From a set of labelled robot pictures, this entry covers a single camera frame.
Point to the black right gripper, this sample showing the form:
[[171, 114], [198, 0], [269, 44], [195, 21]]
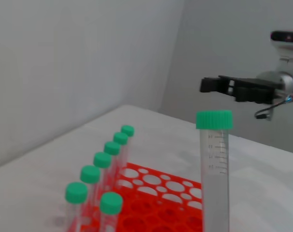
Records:
[[255, 91]]

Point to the clear test tube green cap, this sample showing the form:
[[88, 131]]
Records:
[[90, 174], [112, 148], [111, 203], [120, 138], [215, 193], [102, 159], [127, 130], [76, 192]]

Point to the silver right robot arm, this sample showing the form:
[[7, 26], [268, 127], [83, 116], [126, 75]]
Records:
[[292, 84]]

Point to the orange plastic test tube rack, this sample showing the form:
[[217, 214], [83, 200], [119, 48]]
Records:
[[146, 212]]

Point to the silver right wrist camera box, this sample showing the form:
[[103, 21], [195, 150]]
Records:
[[285, 43]]

